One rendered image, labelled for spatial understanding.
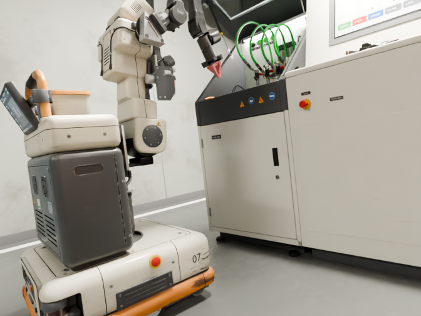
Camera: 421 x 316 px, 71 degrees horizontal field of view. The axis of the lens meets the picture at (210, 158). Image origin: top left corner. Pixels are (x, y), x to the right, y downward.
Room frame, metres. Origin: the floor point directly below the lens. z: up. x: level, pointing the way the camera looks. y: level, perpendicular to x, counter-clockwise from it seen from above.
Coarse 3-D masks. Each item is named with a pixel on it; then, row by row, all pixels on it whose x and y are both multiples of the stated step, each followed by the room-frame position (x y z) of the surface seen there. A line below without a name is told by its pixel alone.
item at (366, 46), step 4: (388, 40) 1.31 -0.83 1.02; (392, 40) 1.29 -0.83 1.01; (396, 40) 1.24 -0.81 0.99; (364, 44) 1.36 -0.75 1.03; (368, 44) 1.35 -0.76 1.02; (380, 44) 1.32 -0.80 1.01; (384, 44) 1.30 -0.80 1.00; (360, 48) 1.36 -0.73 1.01; (364, 48) 1.36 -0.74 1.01; (368, 48) 1.33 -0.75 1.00; (348, 52) 1.39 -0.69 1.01; (352, 52) 1.39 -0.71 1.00
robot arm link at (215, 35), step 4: (200, 24) 1.41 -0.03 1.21; (204, 24) 1.42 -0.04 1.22; (200, 28) 1.40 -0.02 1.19; (204, 28) 1.42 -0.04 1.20; (212, 28) 1.48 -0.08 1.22; (204, 32) 1.42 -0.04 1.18; (208, 32) 1.46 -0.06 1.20; (212, 32) 1.48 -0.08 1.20; (216, 32) 1.49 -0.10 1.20; (192, 36) 1.47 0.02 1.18; (196, 36) 1.45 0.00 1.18; (212, 36) 1.46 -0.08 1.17; (216, 36) 1.48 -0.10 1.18; (220, 36) 1.49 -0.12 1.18; (212, 40) 1.47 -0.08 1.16; (216, 40) 1.48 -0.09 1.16; (220, 40) 1.51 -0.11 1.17; (212, 44) 1.48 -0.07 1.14
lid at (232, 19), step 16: (208, 0) 2.14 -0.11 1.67; (224, 0) 2.13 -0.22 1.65; (240, 0) 2.09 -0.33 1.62; (256, 0) 2.06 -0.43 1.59; (272, 0) 2.01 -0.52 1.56; (288, 0) 1.97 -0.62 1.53; (304, 0) 1.94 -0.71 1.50; (224, 16) 2.24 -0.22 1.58; (240, 16) 2.20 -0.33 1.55; (256, 16) 2.16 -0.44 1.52; (272, 16) 2.13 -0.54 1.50; (288, 16) 2.09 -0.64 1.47; (240, 32) 2.34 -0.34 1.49; (256, 32) 2.30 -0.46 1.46
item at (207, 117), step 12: (264, 84) 1.63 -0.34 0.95; (276, 84) 1.58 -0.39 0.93; (228, 96) 1.82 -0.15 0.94; (240, 96) 1.76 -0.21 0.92; (252, 96) 1.69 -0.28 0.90; (264, 96) 1.64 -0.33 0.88; (276, 96) 1.58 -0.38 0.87; (204, 108) 1.97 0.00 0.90; (216, 108) 1.90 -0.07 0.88; (228, 108) 1.83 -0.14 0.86; (240, 108) 1.76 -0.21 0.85; (252, 108) 1.70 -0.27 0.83; (264, 108) 1.64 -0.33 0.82; (276, 108) 1.59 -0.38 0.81; (204, 120) 1.98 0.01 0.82; (216, 120) 1.91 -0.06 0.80; (228, 120) 1.84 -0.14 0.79
